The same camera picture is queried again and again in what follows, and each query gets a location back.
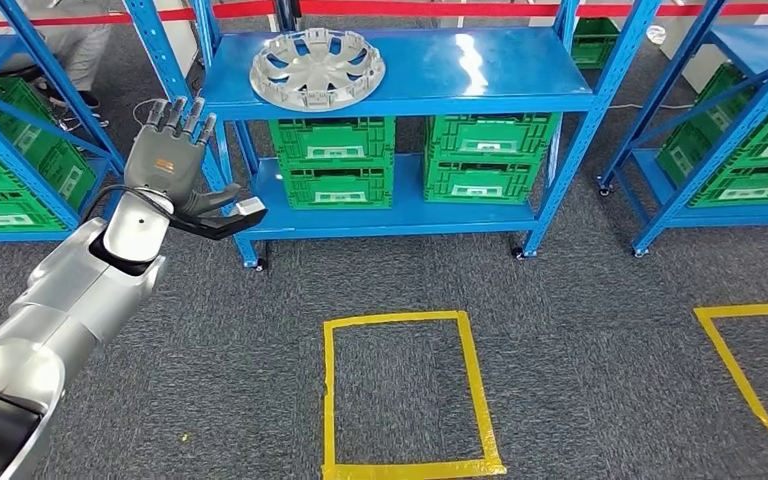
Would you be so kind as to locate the blue metal shelf rack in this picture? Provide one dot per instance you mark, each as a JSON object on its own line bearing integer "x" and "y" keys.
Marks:
{"x": 755, "y": 213}
{"x": 13, "y": 236}
{"x": 424, "y": 66}

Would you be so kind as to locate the silver wheel hubcap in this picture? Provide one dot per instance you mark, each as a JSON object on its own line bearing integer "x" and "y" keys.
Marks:
{"x": 318, "y": 69}

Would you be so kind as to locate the black chrome stanchion post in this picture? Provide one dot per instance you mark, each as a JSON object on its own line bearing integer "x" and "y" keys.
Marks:
{"x": 286, "y": 13}

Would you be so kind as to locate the person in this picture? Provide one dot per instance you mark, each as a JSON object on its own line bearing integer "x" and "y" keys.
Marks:
{"x": 82, "y": 53}

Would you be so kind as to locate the black shelf caster wheel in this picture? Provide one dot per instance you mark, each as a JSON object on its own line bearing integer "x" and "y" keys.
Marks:
{"x": 518, "y": 253}
{"x": 262, "y": 264}
{"x": 604, "y": 191}

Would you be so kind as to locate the yellow floor tape rectangle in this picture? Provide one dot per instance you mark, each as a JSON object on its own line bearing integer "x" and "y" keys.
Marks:
{"x": 330, "y": 397}

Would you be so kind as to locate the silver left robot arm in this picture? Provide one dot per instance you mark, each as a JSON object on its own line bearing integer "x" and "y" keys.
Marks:
{"x": 72, "y": 298}

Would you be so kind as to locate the white crumpled object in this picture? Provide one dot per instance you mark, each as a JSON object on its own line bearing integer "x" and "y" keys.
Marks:
{"x": 657, "y": 34}

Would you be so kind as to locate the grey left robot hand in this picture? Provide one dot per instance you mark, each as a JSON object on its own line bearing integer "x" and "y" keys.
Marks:
{"x": 162, "y": 162}

